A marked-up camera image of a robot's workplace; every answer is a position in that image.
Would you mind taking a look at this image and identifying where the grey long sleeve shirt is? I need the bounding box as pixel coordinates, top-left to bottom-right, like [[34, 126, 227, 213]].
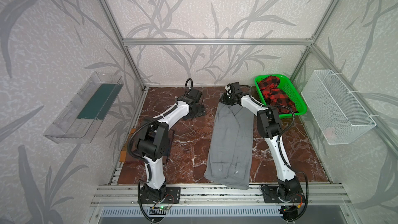
[[204, 103, 254, 190]]

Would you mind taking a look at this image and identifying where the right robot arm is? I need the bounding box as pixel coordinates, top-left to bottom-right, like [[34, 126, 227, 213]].
[[220, 93, 303, 203]]

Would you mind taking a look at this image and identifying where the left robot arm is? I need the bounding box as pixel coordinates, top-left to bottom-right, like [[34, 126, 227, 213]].
[[127, 97, 206, 202]]

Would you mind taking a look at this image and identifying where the red black plaid shirt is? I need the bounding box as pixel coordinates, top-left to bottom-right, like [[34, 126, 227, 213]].
[[257, 76, 297, 113]]

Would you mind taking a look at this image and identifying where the green plastic basket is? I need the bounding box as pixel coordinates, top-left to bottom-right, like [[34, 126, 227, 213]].
[[254, 74, 307, 116]]

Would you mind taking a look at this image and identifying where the folded multicolour plaid shirt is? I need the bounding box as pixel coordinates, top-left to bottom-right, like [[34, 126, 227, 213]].
[[119, 128, 136, 163]]

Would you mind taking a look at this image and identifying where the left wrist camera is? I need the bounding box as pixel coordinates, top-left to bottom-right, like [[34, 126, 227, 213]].
[[187, 88, 203, 103]]

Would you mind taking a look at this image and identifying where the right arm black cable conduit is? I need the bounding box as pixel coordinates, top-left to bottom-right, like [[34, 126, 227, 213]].
[[240, 83, 309, 222]]

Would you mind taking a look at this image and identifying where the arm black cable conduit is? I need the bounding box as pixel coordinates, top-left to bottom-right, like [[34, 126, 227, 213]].
[[240, 83, 309, 222], [126, 77, 194, 223]]

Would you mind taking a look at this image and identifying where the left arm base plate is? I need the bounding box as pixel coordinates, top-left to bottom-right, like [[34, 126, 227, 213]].
[[138, 185, 181, 204]]

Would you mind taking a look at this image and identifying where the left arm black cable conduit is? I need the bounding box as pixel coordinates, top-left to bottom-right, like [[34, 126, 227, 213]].
[[126, 77, 194, 223]]

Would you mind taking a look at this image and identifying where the aluminium cage frame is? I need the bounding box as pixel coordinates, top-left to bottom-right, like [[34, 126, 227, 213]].
[[86, 0, 398, 156]]

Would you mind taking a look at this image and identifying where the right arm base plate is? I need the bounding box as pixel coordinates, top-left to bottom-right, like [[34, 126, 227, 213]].
[[260, 185, 306, 204]]

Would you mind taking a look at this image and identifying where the white wire mesh basket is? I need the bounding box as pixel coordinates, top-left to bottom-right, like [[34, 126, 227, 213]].
[[302, 69, 377, 145]]

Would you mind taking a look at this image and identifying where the clear acrylic wall shelf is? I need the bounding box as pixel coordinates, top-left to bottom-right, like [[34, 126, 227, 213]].
[[44, 72, 124, 144]]

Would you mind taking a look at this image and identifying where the aluminium front rail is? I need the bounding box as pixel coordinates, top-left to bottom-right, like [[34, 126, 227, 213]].
[[90, 184, 352, 207]]

